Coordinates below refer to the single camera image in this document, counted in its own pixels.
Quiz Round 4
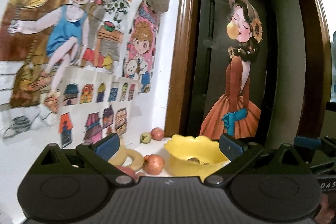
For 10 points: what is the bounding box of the yellow banana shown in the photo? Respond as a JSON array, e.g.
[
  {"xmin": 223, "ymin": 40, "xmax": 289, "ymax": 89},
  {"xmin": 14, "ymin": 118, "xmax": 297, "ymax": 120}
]
[
  {"xmin": 108, "ymin": 137, "xmax": 127, "ymax": 166},
  {"xmin": 126, "ymin": 149, "xmax": 145, "ymax": 172}
]

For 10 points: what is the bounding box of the red apple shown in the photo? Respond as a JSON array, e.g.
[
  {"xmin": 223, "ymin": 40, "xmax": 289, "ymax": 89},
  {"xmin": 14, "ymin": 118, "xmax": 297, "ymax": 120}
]
[
  {"xmin": 150, "ymin": 127, "xmax": 165, "ymax": 141},
  {"xmin": 143, "ymin": 154, "xmax": 165, "ymax": 175}
]

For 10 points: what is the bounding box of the reddish apple front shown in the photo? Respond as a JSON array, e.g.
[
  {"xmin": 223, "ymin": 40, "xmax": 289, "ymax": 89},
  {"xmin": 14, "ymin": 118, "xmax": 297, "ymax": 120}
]
[{"xmin": 116, "ymin": 165, "xmax": 138, "ymax": 181}]

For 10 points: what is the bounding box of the yellow scalloped plastic bowl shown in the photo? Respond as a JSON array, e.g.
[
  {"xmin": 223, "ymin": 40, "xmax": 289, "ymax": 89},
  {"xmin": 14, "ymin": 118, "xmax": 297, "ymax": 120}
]
[{"xmin": 164, "ymin": 135, "xmax": 230, "ymax": 181}]

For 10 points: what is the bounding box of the girl in orange dress poster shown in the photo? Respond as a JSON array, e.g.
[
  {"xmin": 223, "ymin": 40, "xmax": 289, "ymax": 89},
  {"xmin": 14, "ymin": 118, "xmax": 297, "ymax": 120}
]
[{"xmin": 199, "ymin": 0, "xmax": 263, "ymax": 140}]

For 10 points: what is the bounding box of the colourful houses drawing sheet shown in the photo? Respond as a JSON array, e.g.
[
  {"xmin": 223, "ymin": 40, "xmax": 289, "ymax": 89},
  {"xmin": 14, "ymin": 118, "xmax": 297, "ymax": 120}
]
[{"xmin": 58, "ymin": 67, "xmax": 138, "ymax": 148}]

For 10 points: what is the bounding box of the green guava fruit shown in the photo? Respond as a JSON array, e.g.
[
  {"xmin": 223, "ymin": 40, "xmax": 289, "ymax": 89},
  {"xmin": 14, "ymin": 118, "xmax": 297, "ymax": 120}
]
[{"xmin": 139, "ymin": 132, "xmax": 152, "ymax": 144}]

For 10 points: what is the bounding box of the girl with teddy drawing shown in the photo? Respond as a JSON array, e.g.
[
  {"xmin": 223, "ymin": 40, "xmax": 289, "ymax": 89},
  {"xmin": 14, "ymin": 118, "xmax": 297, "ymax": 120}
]
[{"xmin": 123, "ymin": 0, "xmax": 159, "ymax": 93}]

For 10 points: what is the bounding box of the red apple by door frame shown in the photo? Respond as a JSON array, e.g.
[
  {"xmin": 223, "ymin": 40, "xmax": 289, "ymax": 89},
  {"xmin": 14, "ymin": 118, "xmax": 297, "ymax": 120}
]
[{"xmin": 150, "ymin": 127, "xmax": 165, "ymax": 141}]

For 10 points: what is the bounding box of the brown wooden door frame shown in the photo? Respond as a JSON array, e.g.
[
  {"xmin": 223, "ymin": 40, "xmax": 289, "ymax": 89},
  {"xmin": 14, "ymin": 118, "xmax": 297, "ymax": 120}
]
[{"xmin": 165, "ymin": 0, "xmax": 199, "ymax": 137}]

